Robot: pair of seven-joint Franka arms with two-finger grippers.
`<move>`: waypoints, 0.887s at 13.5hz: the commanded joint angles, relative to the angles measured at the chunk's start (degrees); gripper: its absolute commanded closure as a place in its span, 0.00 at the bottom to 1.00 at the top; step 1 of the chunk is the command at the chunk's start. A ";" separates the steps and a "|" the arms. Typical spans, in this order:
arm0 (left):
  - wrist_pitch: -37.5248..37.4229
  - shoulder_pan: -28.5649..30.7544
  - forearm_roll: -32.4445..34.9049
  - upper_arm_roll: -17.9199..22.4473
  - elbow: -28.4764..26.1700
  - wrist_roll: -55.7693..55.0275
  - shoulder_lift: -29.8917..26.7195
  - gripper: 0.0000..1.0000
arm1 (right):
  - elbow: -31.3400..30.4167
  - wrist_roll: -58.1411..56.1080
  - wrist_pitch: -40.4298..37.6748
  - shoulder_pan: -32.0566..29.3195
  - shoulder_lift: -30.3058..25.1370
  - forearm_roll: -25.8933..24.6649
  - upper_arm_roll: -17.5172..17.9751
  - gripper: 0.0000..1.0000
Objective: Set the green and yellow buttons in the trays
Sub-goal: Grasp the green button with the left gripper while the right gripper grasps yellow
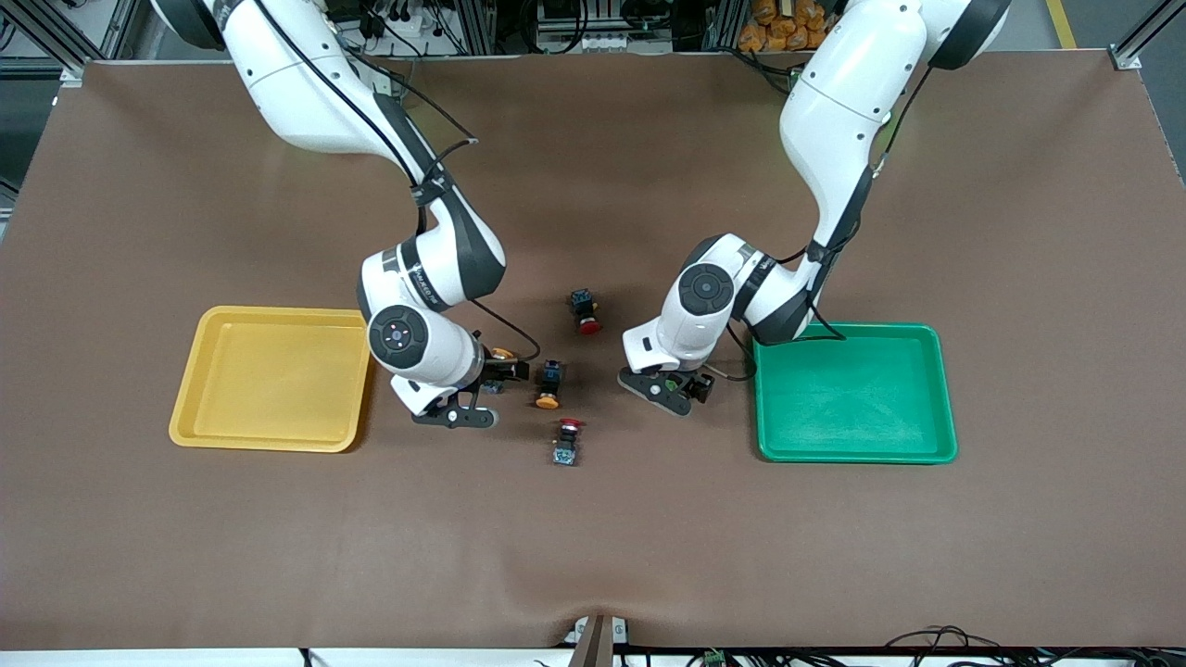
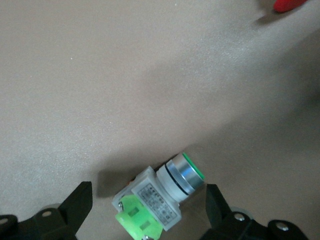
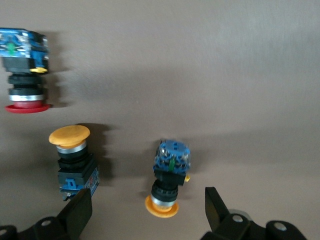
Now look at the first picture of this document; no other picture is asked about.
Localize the yellow plastic tray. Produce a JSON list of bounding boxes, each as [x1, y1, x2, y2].
[[169, 306, 376, 454]]

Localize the green plastic tray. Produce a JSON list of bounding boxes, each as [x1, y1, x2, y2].
[[751, 321, 959, 465]]

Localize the brown table mat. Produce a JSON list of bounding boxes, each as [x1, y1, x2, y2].
[[0, 51, 1186, 651]]

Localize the white power strip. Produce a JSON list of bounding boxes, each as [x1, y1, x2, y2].
[[536, 31, 642, 55]]

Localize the orange wrapped items pile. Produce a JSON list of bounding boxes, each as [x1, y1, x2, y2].
[[737, 0, 839, 54]]

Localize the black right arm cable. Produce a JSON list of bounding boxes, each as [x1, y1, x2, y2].
[[250, 0, 543, 367]]

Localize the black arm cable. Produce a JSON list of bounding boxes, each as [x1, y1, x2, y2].
[[250, 0, 543, 367], [713, 65, 932, 383]]

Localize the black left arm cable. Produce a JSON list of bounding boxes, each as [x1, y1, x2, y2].
[[713, 65, 932, 383]]

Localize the aluminium frame post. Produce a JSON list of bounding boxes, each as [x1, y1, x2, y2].
[[701, 0, 747, 52], [452, 0, 501, 55]]

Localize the black cable bundle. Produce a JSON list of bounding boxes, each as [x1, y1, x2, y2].
[[880, 625, 1186, 667]]

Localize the aluminium frame profile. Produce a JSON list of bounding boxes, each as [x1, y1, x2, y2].
[[0, 0, 140, 90], [1107, 0, 1186, 72]]

